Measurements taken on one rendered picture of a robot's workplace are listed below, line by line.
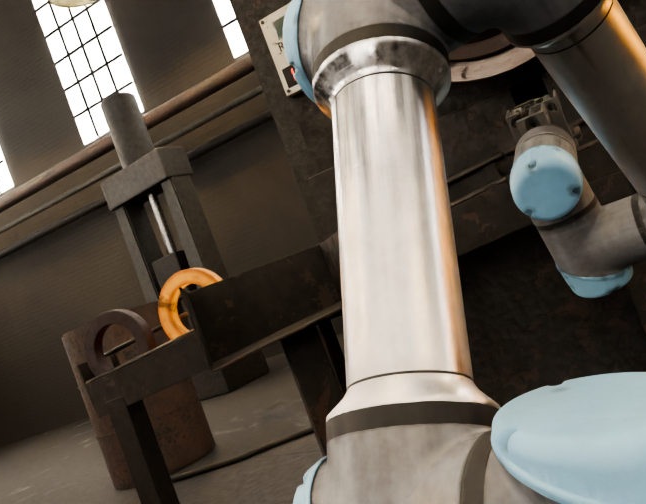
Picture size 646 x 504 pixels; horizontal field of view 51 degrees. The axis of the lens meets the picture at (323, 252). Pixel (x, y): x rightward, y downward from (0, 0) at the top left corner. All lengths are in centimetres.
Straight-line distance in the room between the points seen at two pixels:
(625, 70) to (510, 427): 37
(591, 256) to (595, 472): 52
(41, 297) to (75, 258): 93
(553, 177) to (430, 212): 31
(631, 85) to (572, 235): 23
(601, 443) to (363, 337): 18
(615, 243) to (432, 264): 39
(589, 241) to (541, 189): 9
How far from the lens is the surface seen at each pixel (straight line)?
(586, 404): 37
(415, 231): 46
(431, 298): 45
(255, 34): 439
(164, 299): 158
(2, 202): 1011
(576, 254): 83
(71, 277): 1040
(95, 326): 172
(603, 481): 33
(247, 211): 849
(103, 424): 380
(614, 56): 63
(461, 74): 125
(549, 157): 78
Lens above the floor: 65
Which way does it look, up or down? 2 degrees up
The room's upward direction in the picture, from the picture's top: 21 degrees counter-clockwise
